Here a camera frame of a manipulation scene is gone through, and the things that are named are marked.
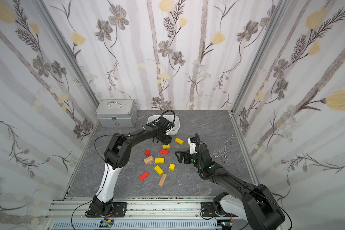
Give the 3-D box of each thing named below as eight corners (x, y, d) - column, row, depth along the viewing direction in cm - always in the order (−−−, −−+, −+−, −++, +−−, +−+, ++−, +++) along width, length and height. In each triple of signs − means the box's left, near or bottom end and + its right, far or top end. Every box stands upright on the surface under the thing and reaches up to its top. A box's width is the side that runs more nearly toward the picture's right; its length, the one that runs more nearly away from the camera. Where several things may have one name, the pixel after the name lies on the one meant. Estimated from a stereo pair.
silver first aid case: (103, 128, 111) (93, 113, 97) (109, 114, 121) (101, 98, 108) (135, 128, 111) (129, 113, 98) (138, 114, 121) (134, 98, 108)
